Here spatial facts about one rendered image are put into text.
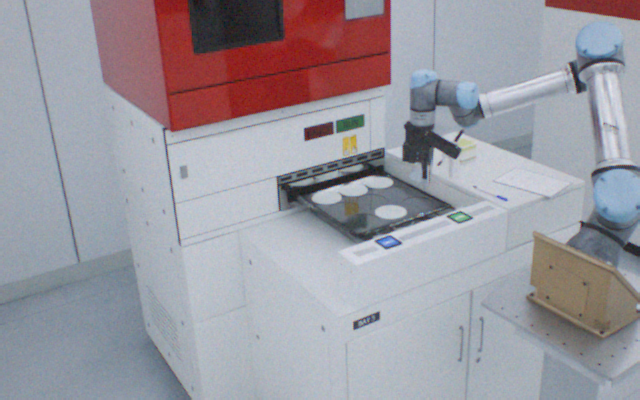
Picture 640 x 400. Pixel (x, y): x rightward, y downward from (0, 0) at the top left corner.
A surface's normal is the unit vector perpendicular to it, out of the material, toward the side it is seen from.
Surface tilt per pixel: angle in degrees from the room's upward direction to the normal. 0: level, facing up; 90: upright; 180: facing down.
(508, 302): 0
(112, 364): 0
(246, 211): 90
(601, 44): 43
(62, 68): 90
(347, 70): 90
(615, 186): 58
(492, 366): 90
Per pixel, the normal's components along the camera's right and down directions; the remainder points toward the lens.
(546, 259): -0.83, 0.26
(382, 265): 0.52, 0.33
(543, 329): -0.04, -0.91
